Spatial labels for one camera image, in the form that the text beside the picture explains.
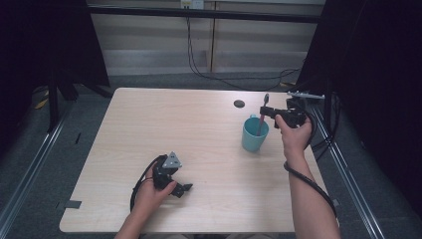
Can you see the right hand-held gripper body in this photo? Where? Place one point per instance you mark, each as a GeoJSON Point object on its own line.
{"type": "Point", "coordinates": [295, 114]}

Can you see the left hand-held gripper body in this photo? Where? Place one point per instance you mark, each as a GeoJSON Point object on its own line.
{"type": "Point", "coordinates": [164, 174]}

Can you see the pink toothbrush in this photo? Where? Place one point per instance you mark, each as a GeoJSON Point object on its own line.
{"type": "Point", "coordinates": [264, 99]}

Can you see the teal cup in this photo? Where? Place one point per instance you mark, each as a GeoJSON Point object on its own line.
{"type": "Point", "coordinates": [253, 141]}

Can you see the person's right hand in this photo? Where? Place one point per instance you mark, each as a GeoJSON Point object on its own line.
{"type": "Point", "coordinates": [295, 139]}

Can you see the person's left hand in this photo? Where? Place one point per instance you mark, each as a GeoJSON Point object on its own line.
{"type": "Point", "coordinates": [151, 199]}

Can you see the dark round table grommet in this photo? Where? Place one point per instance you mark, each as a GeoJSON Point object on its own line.
{"type": "Point", "coordinates": [239, 103]}

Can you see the black curtain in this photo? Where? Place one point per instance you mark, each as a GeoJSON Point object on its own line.
{"type": "Point", "coordinates": [375, 83]}
{"type": "Point", "coordinates": [40, 43]}

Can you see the black floor tape piece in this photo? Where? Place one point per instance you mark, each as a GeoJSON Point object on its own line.
{"type": "Point", "coordinates": [78, 138]}

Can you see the black horizontal bar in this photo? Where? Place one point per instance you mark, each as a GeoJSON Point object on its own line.
{"type": "Point", "coordinates": [199, 14]}

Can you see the black metal stand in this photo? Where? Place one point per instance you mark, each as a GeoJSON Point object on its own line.
{"type": "Point", "coordinates": [53, 106]}

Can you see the yellow floor scrap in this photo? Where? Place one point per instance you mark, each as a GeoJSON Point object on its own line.
{"type": "Point", "coordinates": [41, 104]}

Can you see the metal floor rail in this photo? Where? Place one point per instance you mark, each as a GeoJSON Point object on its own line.
{"type": "Point", "coordinates": [348, 179]}
{"type": "Point", "coordinates": [31, 169]}

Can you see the white wall socket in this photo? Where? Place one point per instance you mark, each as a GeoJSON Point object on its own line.
{"type": "Point", "coordinates": [192, 3]}

